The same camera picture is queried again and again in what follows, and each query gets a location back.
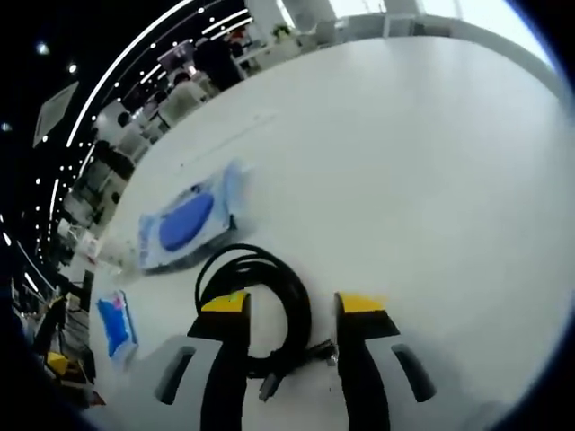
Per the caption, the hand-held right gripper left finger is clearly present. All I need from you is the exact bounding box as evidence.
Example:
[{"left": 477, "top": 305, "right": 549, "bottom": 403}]
[{"left": 134, "top": 290, "right": 252, "bottom": 431}]

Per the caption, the curved ceiling light strip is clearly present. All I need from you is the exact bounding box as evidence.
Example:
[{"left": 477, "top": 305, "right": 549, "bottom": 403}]
[{"left": 66, "top": 0, "right": 199, "bottom": 150}]

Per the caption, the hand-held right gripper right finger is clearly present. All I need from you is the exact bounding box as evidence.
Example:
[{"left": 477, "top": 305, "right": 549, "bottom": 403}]
[{"left": 332, "top": 291, "right": 473, "bottom": 431}]

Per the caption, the blue pink tissue pack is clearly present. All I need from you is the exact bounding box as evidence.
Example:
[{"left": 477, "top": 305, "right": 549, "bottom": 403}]
[{"left": 95, "top": 289, "right": 140, "bottom": 361}]

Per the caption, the ceiling air vent panel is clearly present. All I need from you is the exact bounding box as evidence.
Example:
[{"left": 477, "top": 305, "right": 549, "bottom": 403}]
[{"left": 32, "top": 80, "right": 81, "bottom": 148}]

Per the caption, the white tabletop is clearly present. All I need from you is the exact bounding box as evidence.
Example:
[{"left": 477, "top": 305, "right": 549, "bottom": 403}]
[{"left": 87, "top": 35, "right": 575, "bottom": 431}]

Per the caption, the clear plastic cup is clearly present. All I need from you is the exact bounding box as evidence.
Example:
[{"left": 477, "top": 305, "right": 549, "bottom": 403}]
[{"left": 78, "top": 235, "right": 140, "bottom": 276}]

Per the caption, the black cable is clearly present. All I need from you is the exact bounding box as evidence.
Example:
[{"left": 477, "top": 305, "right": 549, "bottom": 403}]
[{"left": 193, "top": 242, "right": 338, "bottom": 403}]

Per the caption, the blue wet wipes pack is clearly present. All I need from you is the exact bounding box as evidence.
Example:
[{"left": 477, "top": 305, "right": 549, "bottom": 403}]
[{"left": 137, "top": 159, "right": 249, "bottom": 274}]

